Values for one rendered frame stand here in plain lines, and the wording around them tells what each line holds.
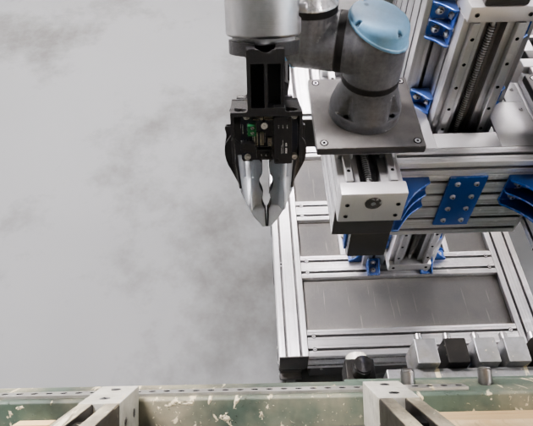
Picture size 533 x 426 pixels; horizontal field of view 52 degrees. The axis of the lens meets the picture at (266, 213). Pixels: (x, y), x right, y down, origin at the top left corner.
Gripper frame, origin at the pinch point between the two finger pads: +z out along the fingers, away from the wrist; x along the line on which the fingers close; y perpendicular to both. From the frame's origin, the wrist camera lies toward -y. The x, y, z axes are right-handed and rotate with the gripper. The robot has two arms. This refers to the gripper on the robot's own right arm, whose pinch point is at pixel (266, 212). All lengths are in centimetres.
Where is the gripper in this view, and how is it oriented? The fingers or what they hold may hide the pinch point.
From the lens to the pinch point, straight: 65.2
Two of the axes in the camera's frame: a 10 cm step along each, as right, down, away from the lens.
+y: 0.3, 4.1, -9.1
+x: 10.0, -0.3, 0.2
